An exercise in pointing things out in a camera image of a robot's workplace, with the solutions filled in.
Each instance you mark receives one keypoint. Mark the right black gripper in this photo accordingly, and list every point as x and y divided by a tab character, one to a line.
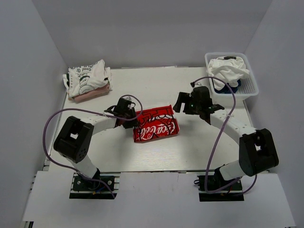
183	98

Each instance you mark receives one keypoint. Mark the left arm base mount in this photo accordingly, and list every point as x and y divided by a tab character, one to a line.
92	190

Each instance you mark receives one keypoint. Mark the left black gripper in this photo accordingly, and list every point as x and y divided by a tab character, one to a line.
132	124

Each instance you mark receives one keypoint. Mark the white t-shirt with tag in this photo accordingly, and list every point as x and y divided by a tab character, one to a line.
228	69

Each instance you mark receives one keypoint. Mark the folded printed white t-shirt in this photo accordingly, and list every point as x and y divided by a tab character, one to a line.
85	79

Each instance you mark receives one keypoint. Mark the white plastic basket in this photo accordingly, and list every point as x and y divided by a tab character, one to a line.
248	86

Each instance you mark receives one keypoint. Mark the white logo t-shirt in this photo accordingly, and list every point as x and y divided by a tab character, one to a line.
156	123

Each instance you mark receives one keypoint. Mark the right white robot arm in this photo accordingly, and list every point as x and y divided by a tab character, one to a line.
257	151

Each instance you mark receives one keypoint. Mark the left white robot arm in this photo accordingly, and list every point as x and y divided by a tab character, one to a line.
74	138

